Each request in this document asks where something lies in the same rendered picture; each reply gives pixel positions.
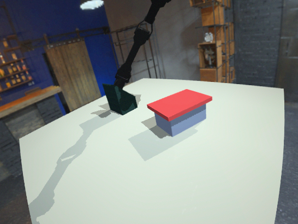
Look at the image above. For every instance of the red rectangular lid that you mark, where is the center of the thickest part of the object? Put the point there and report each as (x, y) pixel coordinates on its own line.
(180, 103)

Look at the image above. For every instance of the blue open box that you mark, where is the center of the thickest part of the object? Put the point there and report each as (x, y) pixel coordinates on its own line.
(183, 122)

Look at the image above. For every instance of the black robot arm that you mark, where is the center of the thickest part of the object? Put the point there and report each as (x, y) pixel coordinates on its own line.
(140, 37)

